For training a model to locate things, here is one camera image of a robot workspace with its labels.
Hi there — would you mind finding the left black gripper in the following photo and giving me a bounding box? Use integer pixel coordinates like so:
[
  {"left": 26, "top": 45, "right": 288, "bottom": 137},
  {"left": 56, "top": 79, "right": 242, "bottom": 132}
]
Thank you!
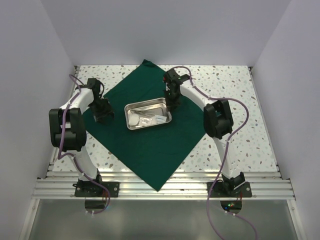
[{"left": 89, "top": 97, "right": 114, "bottom": 124}]

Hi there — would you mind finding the white gauze pad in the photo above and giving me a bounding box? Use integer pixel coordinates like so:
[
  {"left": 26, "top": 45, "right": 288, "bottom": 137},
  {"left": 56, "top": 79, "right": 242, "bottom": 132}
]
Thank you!
[
  {"left": 150, "top": 116, "right": 158, "bottom": 125},
  {"left": 128, "top": 113, "right": 140, "bottom": 126}
]

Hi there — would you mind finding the white labelled packet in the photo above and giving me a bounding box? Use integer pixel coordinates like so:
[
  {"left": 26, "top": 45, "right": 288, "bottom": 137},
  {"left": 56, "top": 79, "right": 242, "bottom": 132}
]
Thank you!
[{"left": 154, "top": 115, "right": 167, "bottom": 124}]

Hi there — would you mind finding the stainless steel tray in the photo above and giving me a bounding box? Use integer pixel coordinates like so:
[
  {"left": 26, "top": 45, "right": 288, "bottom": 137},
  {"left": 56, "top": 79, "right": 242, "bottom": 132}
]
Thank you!
[{"left": 124, "top": 97, "right": 172, "bottom": 131}]

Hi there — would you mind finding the green surgical drape cloth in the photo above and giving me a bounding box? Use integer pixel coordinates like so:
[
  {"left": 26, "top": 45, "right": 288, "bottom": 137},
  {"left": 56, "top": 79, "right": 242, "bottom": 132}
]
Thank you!
[{"left": 83, "top": 59, "right": 205, "bottom": 191}]

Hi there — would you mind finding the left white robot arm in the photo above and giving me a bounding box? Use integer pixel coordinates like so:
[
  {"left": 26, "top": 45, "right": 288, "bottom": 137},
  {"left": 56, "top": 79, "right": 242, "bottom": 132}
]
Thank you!
[{"left": 48, "top": 75, "right": 115, "bottom": 197}]

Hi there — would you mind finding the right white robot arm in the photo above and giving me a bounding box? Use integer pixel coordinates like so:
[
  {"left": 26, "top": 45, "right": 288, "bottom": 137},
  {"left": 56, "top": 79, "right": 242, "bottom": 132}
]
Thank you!
[{"left": 163, "top": 67, "right": 246, "bottom": 197}]

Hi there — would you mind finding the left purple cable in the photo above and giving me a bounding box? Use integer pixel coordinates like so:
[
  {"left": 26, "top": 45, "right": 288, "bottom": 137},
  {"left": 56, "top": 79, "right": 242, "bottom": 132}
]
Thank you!
[{"left": 56, "top": 73, "right": 111, "bottom": 216}]

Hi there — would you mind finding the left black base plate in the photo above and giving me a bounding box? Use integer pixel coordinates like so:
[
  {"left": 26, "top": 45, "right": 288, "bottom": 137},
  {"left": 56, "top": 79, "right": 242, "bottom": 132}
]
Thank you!
[{"left": 72, "top": 180, "right": 120, "bottom": 198}]

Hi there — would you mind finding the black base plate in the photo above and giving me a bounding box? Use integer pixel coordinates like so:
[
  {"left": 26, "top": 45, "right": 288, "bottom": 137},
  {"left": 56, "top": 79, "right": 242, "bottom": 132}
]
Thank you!
[
  {"left": 209, "top": 180, "right": 253, "bottom": 198},
  {"left": 72, "top": 180, "right": 120, "bottom": 198}
]

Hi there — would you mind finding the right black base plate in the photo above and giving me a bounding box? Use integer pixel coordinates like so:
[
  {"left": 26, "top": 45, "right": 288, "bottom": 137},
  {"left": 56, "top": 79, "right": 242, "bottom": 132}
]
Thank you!
[{"left": 209, "top": 180, "right": 253, "bottom": 198}]

